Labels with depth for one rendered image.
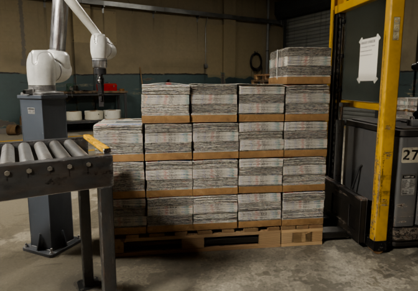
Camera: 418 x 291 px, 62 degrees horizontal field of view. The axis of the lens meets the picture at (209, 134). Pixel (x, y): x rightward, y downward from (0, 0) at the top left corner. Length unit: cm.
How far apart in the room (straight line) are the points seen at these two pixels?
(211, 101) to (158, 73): 721
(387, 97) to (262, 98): 72
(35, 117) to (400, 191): 230
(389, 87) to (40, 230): 231
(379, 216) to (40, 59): 227
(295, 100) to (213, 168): 67
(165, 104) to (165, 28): 743
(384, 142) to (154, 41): 764
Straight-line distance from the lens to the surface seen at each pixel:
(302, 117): 227
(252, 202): 229
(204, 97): 212
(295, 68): 225
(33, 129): 238
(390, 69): 231
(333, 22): 294
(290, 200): 236
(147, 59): 920
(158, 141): 213
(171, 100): 209
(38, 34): 874
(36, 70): 235
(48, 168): 134
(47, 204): 242
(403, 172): 249
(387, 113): 231
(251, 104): 216
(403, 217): 259
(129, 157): 215
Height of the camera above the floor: 107
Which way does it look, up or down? 8 degrees down
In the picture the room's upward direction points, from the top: straight up
